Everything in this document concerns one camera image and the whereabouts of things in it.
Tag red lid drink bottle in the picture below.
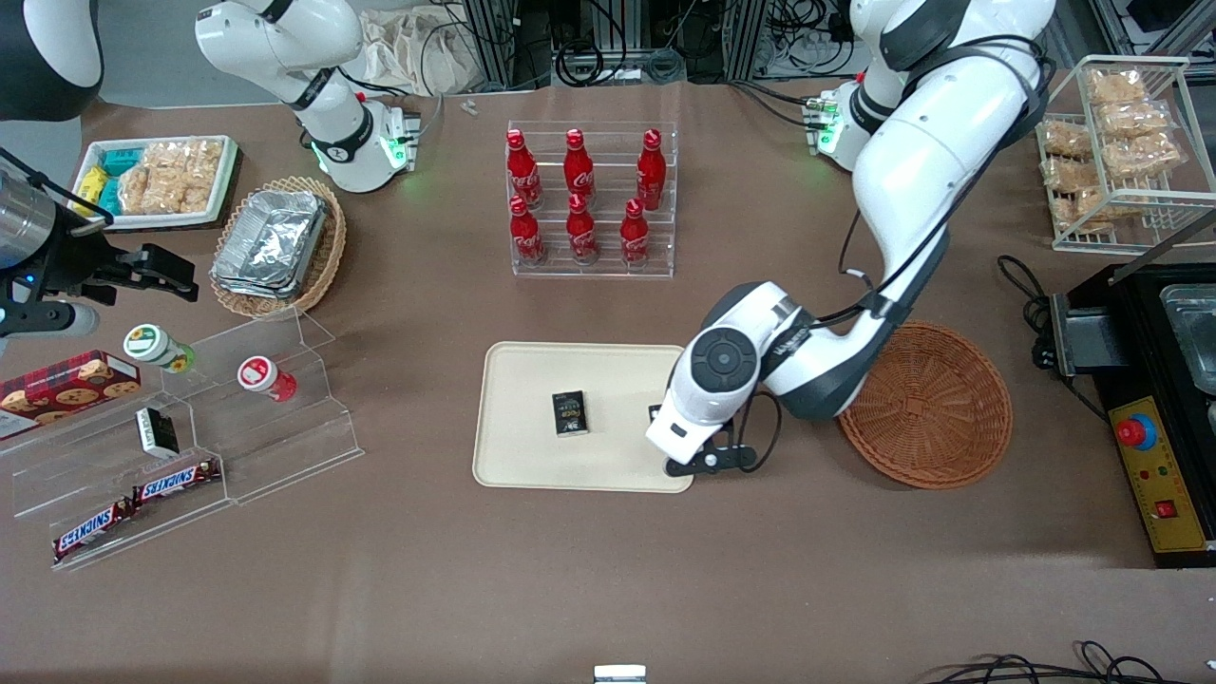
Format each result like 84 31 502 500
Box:
237 355 299 403

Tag light oval wicker basket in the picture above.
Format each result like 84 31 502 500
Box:
208 176 349 321

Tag small black box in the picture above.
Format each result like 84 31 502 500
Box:
552 389 591 438

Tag yellow emergency stop box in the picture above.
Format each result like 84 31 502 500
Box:
1108 398 1213 555

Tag brown round wicker basket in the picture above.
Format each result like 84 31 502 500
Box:
835 320 1014 491

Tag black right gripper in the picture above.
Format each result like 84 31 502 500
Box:
28 204 200 307

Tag black and white carton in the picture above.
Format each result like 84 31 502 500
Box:
135 407 181 460

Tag rice cracker snack pack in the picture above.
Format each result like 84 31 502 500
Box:
142 140 225 214
1087 70 1147 106
1044 157 1105 193
1072 185 1143 231
1102 132 1186 181
1041 119 1094 159
117 161 183 217
1096 99 1172 141

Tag clear acrylic bottle rack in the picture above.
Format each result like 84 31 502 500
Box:
505 121 681 279

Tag red cola bottle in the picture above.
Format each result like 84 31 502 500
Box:
563 128 598 206
619 199 653 270
508 196 548 268
636 129 669 213
565 193 600 266
505 129 543 211

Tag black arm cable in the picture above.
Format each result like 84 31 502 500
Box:
836 36 1048 326

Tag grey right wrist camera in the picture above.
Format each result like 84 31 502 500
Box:
0 300 101 340

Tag black equipment box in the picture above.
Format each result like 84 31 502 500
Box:
1049 209 1216 571

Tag green lid drink bottle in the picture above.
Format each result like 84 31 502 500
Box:
123 323 199 374

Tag steel pan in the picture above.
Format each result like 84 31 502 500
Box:
1159 284 1216 396

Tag clear acrylic stepped shelf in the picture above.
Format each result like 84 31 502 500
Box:
0 308 365 572

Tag black power cable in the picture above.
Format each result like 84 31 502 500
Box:
997 254 1057 373

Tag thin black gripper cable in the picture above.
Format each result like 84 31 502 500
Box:
0 146 115 226

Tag black cable bundle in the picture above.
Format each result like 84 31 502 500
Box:
924 640 1200 684

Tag white rectangular snack tray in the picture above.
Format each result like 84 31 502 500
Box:
75 135 240 233

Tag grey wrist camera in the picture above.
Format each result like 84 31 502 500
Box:
664 444 759 477
0 300 101 340

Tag coiled black cable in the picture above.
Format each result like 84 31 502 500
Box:
554 36 630 88

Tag beige plastic tray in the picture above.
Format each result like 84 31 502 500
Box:
472 341 695 494

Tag stacked aluminium foil containers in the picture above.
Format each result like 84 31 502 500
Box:
210 189 330 301

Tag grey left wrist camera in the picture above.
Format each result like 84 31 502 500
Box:
664 444 759 477

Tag aluminium frame post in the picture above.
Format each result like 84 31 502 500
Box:
464 0 521 88
725 0 772 79

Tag white wire basket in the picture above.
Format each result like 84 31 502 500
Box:
1032 54 1216 254

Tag beige cloth bag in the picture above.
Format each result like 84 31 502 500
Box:
359 8 483 97

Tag red cookie box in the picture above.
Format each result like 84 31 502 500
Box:
0 351 143 441

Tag Snickers chocolate bar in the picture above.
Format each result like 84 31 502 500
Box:
130 458 222 505
51 500 137 562

